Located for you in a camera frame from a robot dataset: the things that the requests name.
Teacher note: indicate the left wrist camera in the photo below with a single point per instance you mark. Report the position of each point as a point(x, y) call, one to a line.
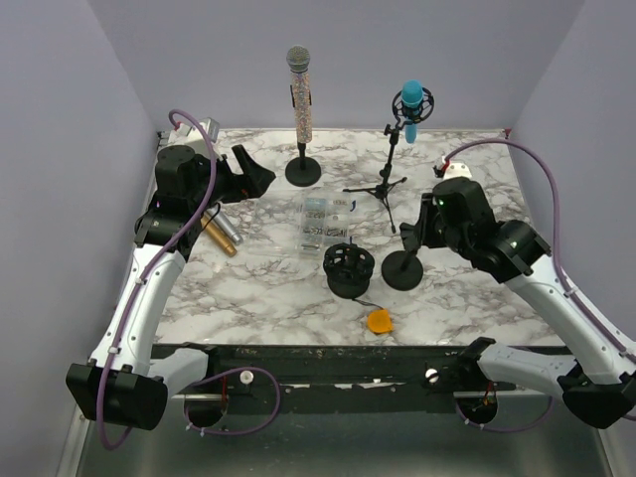
point(188, 135)

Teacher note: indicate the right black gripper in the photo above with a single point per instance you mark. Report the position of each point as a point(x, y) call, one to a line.
point(428, 210)

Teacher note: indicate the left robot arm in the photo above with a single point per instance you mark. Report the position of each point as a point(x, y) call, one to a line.
point(149, 278)

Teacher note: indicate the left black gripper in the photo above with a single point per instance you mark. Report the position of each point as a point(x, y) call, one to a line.
point(254, 182)

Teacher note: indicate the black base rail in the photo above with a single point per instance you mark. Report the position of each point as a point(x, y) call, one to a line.
point(256, 379)

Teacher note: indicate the blue microphone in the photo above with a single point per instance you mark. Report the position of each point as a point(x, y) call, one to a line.
point(411, 102)

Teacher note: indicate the clear screw organizer box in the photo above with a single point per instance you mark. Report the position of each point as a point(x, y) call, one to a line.
point(324, 220)

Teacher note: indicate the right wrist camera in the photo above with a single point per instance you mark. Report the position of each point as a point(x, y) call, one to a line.
point(447, 169)

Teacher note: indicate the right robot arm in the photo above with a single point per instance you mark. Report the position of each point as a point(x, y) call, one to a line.
point(595, 380)

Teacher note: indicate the orange tape measure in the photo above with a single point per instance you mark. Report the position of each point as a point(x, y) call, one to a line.
point(380, 322)

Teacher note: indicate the round base stand, glitter mic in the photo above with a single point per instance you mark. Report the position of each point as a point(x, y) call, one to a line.
point(302, 171)

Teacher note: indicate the silver microphone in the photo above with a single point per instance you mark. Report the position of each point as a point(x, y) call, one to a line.
point(221, 220)

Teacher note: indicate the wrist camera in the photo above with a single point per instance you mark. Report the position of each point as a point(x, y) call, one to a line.
point(447, 169)
point(188, 135)

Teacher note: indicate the shock mount round base stand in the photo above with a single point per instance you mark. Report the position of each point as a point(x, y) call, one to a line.
point(349, 269)

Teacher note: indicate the gold microphone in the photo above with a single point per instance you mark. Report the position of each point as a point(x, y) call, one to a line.
point(218, 236)

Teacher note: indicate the glitter microphone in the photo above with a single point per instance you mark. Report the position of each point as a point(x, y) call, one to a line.
point(298, 60)

